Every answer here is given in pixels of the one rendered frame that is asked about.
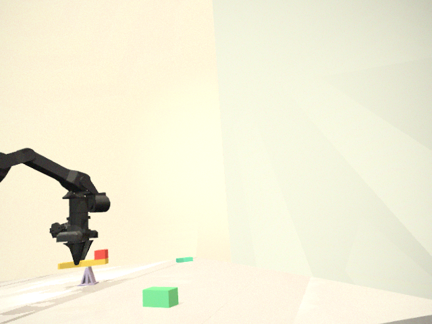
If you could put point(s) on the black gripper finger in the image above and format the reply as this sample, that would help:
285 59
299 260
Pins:
86 249
76 249

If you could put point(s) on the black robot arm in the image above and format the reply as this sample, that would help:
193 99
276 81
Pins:
77 183

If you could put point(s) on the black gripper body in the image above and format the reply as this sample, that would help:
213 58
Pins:
79 229

